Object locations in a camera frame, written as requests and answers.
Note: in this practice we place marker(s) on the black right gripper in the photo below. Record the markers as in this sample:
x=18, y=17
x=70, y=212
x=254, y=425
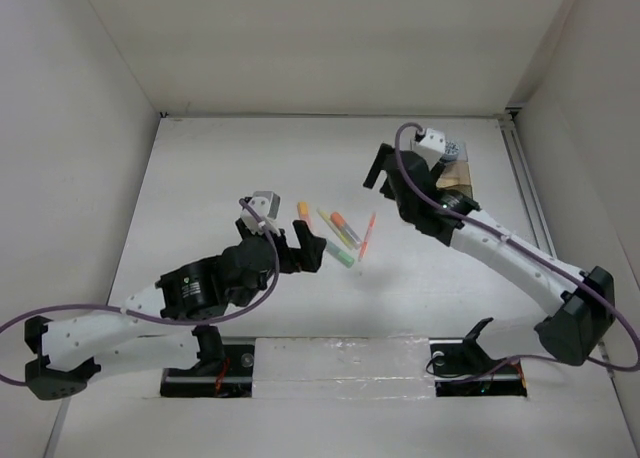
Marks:
x=374, y=174

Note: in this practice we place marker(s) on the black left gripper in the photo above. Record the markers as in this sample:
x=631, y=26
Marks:
x=312, y=248

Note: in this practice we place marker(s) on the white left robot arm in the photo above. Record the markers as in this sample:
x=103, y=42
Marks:
x=170, y=324

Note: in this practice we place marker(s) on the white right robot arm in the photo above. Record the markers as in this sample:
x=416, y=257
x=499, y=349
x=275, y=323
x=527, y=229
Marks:
x=575, y=321

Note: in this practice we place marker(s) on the thin yellow pen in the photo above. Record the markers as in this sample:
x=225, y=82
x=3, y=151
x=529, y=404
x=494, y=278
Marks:
x=334, y=228

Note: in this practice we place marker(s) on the green-capped clear highlighter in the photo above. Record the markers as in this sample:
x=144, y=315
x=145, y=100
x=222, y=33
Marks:
x=338, y=254

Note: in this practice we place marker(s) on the orange-capped clear highlighter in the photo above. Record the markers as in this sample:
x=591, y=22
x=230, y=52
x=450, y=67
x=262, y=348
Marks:
x=346, y=230

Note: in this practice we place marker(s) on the yellow-capped pink highlighter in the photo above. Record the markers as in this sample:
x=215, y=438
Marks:
x=303, y=213

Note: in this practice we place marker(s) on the thin orange pen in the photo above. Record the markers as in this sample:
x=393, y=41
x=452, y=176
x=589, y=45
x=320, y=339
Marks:
x=367, y=237

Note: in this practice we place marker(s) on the tiered acrylic organizer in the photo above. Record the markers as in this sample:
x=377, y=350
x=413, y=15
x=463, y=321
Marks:
x=456, y=176

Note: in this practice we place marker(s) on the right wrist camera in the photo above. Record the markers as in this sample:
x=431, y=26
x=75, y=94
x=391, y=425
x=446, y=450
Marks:
x=429, y=144

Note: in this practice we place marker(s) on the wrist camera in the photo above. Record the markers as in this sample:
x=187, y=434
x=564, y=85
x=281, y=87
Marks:
x=429, y=144
x=260, y=211

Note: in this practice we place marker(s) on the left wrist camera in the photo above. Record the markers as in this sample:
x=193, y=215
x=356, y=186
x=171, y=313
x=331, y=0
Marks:
x=260, y=211

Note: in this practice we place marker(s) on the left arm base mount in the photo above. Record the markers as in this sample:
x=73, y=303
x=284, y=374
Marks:
x=223, y=370

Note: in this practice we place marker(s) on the aluminium rail at wall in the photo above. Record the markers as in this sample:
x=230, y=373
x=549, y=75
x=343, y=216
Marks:
x=525, y=183

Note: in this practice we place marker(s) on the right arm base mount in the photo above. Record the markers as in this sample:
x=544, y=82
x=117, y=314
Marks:
x=461, y=368

